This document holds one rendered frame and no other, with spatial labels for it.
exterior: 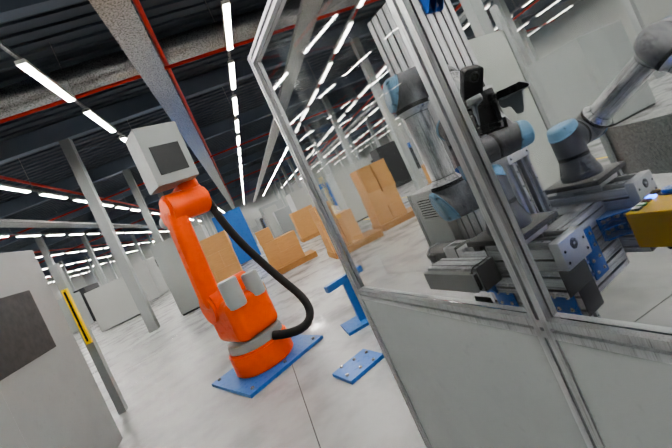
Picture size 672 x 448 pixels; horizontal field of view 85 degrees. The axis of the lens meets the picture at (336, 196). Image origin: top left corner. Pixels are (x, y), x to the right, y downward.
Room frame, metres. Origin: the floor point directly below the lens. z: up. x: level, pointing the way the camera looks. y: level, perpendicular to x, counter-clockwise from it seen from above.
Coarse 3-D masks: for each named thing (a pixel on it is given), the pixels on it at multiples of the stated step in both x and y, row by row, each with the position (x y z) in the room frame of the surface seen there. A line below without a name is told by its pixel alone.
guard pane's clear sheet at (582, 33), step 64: (320, 0) 0.98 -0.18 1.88; (384, 0) 0.79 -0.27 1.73; (448, 0) 0.66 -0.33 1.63; (512, 0) 0.57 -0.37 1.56; (576, 0) 0.49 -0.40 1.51; (640, 0) 0.44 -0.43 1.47; (320, 64) 1.10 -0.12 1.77; (384, 64) 0.86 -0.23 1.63; (448, 64) 0.71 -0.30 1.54; (512, 64) 0.60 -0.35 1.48; (576, 64) 0.52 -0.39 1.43; (640, 64) 0.46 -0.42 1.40; (320, 128) 1.26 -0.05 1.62; (384, 128) 0.96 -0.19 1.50; (512, 128) 0.65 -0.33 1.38; (576, 128) 0.56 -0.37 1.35; (640, 128) 0.49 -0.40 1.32; (320, 192) 1.48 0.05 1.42; (384, 192) 1.08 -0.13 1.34; (448, 192) 0.85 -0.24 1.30; (512, 192) 0.70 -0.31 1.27; (576, 192) 0.59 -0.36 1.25; (640, 192) 0.52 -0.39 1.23; (384, 256) 1.23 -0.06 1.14; (448, 256) 0.94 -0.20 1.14; (576, 256) 0.64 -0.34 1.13; (640, 256) 0.55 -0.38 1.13; (576, 320) 0.69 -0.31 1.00; (640, 320) 0.58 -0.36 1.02
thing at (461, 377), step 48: (384, 336) 1.46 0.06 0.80; (432, 336) 1.14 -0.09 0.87; (480, 336) 0.93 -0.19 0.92; (528, 336) 0.79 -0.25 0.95; (432, 384) 1.27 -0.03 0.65; (480, 384) 1.02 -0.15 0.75; (528, 384) 0.85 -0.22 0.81; (624, 384) 0.64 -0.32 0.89; (432, 432) 1.43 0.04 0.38; (480, 432) 1.12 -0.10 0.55; (528, 432) 0.92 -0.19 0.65; (576, 432) 0.78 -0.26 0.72; (624, 432) 0.68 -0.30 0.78
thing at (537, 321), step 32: (256, 32) 1.36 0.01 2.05; (416, 32) 0.73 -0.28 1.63; (256, 64) 1.51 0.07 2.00; (416, 64) 0.76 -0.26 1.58; (448, 96) 0.73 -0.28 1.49; (448, 128) 0.75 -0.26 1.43; (480, 160) 0.73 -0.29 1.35; (480, 192) 0.75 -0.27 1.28; (512, 256) 0.74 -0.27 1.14; (480, 320) 0.90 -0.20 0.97; (512, 320) 0.81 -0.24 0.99; (544, 320) 0.73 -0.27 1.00; (384, 352) 1.52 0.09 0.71; (640, 352) 0.59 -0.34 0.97; (576, 384) 0.73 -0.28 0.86; (416, 416) 1.50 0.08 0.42; (576, 416) 0.75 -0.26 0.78
